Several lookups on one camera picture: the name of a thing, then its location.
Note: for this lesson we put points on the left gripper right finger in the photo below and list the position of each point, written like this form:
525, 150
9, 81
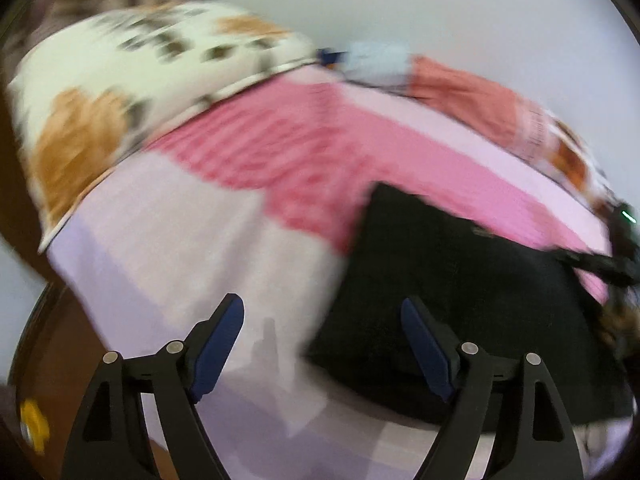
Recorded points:
534, 438

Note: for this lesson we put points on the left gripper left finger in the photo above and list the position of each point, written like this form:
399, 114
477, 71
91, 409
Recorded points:
109, 439

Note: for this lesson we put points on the black pants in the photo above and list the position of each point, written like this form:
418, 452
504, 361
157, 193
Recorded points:
507, 298

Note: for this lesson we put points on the coral plaid folded blanket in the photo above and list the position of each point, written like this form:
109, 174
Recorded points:
518, 125

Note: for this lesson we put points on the pink and lilac bedsheet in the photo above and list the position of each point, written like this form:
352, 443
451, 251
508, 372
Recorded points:
260, 197

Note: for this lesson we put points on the light blue white cloth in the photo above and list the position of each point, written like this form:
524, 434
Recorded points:
372, 64

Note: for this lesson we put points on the floral white orange pillow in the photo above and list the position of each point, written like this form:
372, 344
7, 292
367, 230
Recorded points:
100, 90

